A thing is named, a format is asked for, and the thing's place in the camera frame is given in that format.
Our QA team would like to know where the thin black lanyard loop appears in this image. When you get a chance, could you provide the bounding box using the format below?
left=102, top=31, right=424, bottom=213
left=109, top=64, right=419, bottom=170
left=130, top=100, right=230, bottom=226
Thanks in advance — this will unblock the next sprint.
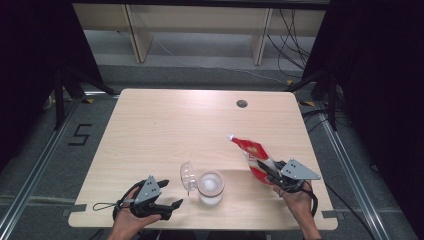
left=92, top=201, right=119, bottom=212

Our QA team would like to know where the metal floor rail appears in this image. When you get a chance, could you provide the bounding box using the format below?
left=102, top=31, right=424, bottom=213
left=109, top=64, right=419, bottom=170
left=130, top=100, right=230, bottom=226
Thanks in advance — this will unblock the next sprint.
left=315, top=109, right=388, bottom=240
left=0, top=99, right=83, bottom=232

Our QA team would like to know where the thin white floor cable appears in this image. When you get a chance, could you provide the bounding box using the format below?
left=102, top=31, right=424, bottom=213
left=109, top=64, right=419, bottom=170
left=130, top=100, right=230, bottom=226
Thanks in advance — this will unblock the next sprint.
left=155, top=39, right=288, bottom=85

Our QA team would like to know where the long black floor cable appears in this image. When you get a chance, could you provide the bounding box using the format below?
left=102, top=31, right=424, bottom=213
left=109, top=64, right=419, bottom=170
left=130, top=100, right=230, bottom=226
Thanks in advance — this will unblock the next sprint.
left=324, top=182, right=379, bottom=240

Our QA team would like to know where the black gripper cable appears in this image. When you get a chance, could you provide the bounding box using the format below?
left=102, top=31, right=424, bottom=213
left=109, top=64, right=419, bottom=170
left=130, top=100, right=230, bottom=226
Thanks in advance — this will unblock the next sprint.
left=301, top=185, right=320, bottom=218
left=112, top=180, right=148, bottom=221

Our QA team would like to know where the red spout pouch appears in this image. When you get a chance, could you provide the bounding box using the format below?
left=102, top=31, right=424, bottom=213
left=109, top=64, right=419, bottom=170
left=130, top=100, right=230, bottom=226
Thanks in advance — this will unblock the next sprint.
left=225, top=134, right=284, bottom=186

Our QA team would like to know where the bundle of black cables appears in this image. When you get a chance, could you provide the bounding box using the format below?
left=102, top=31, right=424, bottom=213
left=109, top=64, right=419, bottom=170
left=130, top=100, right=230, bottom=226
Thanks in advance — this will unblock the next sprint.
left=266, top=9, right=318, bottom=81

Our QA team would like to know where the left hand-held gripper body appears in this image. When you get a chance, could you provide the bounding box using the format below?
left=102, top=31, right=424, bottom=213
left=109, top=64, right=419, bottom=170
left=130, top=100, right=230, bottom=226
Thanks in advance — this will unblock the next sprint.
left=129, top=175, right=174, bottom=221

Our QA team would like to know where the person's left hand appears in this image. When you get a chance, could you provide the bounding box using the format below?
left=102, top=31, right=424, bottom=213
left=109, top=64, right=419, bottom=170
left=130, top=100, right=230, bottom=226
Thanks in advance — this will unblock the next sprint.
left=107, top=188, right=162, bottom=240

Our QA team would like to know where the clear jar with hinged lid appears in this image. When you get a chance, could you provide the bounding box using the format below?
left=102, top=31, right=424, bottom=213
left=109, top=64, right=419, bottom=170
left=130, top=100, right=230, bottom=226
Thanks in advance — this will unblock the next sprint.
left=179, top=160, right=226, bottom=207

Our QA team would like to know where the black curtain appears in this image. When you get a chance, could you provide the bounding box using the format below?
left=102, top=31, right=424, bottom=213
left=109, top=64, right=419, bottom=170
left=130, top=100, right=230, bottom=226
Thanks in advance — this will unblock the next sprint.
left=0, top=0, right=104, bottom=171
left=301, top=0, right=424, bottom=239

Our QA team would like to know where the light wooden shelf unit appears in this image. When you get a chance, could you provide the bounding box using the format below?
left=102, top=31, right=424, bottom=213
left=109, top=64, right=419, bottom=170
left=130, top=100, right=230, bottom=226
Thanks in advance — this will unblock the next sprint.
left=73, top=3, right=327, bottom=66

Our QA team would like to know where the person's right hand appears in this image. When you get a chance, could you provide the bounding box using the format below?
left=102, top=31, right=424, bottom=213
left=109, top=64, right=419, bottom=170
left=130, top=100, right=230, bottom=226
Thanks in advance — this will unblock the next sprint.
left=272, top=180, right=316, bottom=224

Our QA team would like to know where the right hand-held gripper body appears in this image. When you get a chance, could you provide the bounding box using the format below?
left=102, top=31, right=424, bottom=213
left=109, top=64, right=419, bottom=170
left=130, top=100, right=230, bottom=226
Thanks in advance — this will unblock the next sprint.
left=273, top=158, right=322, bottom=194

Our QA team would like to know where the black metal stand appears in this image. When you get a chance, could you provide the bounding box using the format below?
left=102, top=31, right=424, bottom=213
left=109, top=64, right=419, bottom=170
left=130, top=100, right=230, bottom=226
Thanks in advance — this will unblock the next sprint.
left=54, top=65, right=118, bottom=132
left=285, top=68, right=338, bottom=132

